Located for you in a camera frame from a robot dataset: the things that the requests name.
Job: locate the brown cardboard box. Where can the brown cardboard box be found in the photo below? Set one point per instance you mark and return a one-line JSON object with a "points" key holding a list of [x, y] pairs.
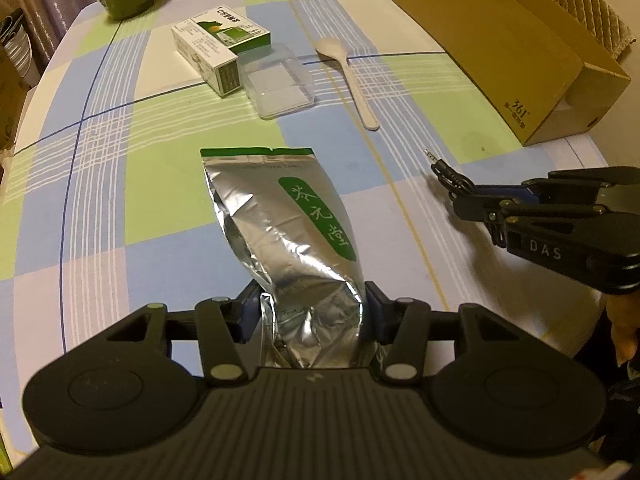
{"points": [[490, 35]]}

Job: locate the person's right hand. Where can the person's right hand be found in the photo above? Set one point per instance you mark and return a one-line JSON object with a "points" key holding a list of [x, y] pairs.
{"points": [[627, 332]]}

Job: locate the green and white spray box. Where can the green and white spray box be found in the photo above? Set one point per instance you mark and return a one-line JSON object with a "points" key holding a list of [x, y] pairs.
{"points": [[210, 45]]}

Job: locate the brown shiny curtain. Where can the brown shiny curtain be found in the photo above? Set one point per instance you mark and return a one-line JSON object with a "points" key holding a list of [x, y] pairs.
{"points": [[50, 0]]}

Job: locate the clear plastic square box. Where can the clear plastic square box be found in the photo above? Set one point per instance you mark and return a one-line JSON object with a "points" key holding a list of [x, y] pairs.
{"points": [[275, 82]]}

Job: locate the beige plastic rice spoon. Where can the beige plastic rice spoon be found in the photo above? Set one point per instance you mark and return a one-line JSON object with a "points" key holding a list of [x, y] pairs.
{"points": [[335, 52]]}

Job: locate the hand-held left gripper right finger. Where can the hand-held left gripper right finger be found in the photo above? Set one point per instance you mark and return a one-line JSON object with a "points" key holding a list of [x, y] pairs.
{"points": [[374, 310]]}

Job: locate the quilted beige chair back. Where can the quilted beige chair back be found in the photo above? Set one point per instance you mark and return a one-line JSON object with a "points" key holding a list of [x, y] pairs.
{"points": [[575, 0]]}

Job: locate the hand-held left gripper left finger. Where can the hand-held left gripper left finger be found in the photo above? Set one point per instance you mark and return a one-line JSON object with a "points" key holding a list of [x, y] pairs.
{"points": [[248, 310]]}

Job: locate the silver foil tea bag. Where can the silver foil tea bag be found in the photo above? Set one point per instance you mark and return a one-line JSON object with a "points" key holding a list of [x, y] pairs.
{"points": [[280, 220]]}

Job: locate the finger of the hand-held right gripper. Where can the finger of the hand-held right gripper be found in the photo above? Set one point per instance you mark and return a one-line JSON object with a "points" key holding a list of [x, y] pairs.
{"points": [[505, 192], [475, 207]]}

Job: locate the stack of white bowls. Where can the stack of white bowls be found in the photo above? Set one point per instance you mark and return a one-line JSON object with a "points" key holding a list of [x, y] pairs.
{"points": [[17, 45]]}

